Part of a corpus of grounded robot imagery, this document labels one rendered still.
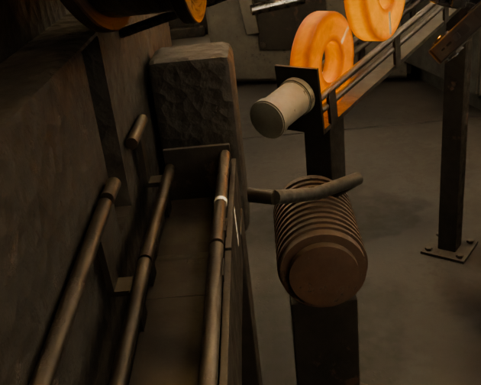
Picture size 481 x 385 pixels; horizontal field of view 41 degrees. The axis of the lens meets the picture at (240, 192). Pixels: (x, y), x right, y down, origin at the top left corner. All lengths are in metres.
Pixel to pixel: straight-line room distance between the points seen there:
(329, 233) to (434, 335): 0.72
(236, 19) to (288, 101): 2.42
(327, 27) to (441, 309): 0.86
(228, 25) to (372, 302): 2.02
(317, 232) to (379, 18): 0.31
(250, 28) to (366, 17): 2.40
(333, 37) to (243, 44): 2.33
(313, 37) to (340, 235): 0.30
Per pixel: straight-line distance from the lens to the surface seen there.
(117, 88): 0.64
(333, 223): 0.92
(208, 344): 0.44
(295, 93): 0.95
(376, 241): 1.91
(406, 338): 1.55
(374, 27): 0.94
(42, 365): 0.38
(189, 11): 0.44
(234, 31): 3.35
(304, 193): 0.89
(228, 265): 0.52
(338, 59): 1.07
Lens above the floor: 0.98
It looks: 26 degrees down
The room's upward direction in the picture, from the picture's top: 7 degrees counter-clockwise
